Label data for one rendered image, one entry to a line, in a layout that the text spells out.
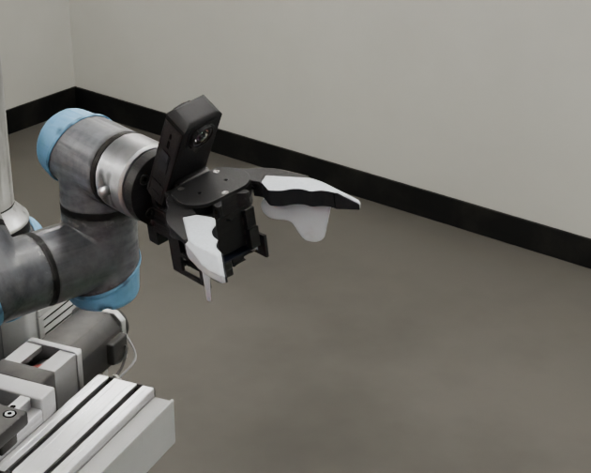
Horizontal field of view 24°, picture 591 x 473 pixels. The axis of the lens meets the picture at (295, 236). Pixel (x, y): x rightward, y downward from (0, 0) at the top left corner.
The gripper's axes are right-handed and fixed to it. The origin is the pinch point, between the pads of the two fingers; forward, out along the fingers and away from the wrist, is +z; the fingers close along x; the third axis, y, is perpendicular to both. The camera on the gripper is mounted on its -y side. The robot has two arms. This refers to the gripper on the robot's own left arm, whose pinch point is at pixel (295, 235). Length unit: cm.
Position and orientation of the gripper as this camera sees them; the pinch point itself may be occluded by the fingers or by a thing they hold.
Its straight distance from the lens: 112.0
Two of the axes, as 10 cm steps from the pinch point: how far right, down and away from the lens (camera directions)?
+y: 1.0, 8.6, 5.1
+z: 6.6, 3.2, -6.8
